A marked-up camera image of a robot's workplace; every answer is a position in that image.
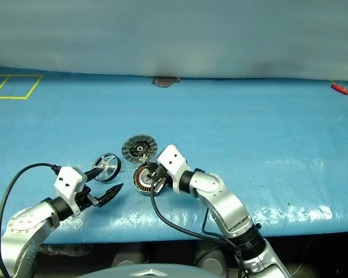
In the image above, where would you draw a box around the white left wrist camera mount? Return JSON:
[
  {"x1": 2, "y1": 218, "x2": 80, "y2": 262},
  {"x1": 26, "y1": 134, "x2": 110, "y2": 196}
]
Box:
[{"x1": 53, "y1": 166, "x2": 86, "y2": 218}]

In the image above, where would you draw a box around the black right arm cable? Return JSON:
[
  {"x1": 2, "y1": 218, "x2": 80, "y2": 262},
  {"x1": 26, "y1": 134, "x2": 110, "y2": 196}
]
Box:
[{"x1": 150, "y1": 173, "x2": 250, "y2": 278}]

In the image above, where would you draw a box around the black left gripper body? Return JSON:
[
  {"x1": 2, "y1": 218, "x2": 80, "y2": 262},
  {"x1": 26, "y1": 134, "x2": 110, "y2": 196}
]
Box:
[{"x1": 74, "y1": 186, "x2": 101, "y2": 214}]

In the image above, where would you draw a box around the yellow tape square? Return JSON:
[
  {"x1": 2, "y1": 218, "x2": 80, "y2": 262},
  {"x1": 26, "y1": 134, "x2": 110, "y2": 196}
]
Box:
[{"x1": 0, "y1": 74, "x2": 44, "y2": 100}]

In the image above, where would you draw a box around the grey robot torso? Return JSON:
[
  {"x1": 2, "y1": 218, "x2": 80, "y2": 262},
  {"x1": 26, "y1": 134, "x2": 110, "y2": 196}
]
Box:
[{"x1": 77, "y1": 261, "x2": 222, "y2": 278}]

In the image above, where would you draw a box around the brown patch at table edge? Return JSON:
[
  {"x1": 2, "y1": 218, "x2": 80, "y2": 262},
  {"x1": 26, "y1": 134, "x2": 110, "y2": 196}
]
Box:
[{"x1": 151, "y1": 76, "x2": 181, "y2": 88}]

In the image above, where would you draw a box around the blue table cover film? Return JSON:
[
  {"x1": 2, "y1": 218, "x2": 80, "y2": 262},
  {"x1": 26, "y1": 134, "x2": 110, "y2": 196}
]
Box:
[{"x1": 0, "y1": 65, "x2": 348, "y2": 244}]

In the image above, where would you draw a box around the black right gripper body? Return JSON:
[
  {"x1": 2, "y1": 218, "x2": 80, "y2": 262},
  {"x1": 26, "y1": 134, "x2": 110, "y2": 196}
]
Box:
[{"x1": 156, "y1": 165, "x2": 173, "y2": 191}]

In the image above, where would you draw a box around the small red object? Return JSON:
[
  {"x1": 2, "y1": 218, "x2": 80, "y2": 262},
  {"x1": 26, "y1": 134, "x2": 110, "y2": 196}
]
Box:
[{"x1": 331, "y1": 83, "x2": 348, "y2": 96}]

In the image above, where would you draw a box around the silver spoked rotor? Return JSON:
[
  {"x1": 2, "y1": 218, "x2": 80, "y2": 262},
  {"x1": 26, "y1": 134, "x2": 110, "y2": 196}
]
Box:
[{"x1": 92, "y1": 152, "x2": 122, "y2": 184}]

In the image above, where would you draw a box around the round motor housing base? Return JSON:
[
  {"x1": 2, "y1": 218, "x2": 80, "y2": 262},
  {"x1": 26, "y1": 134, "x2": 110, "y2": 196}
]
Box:
[{"x1": 131, "y1": 162, "x2": 164, "y2": 197}]

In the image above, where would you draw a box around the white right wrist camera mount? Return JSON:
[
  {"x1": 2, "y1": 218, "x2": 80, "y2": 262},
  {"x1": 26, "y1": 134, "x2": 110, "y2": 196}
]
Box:
[{"x1": 157, "y1": 144, "x2": 192, "y2": 194}]

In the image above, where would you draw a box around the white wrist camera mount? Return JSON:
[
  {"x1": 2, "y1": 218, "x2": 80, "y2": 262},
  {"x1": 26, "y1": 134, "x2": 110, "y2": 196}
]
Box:
[
  {"x1": 53, "y1": 166, "x2": 86, "y2": 218},
  {"x1": 157, "y1": 144, "x2": 192, "y2": 194}
]

